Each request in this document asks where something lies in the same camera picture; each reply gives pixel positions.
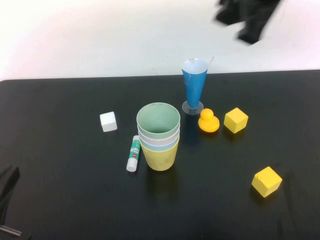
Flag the light green plastic cup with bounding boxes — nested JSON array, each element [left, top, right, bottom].
[[136, 101, 182, 141]]

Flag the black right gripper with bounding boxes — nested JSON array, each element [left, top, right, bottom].
[[213, 0, 285, 46]]

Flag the light blue plastic cup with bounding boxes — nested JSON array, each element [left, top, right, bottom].
[[139, 136, 181, 153]]

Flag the yellow rubber duck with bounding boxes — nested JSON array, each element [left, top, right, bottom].
[[197, 107, 221, 134]]

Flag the yellow plastic cup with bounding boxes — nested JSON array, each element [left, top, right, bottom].
[[140, 141, 181, 172]]

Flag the white foam cube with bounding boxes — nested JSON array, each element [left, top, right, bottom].
[[99, 111, 118, 133]]

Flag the chipped yellow foam cube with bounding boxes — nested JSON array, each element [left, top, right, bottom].
[[251, 166, 283, 199]]

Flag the white green glue stick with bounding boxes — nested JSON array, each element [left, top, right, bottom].
[[126, 135, 142, 173]]

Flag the pink plastic cup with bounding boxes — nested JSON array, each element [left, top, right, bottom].
[[137, 129, 181, 147]]

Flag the blue cone glass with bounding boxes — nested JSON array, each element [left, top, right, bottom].
[[181, 58, 209, 116]]

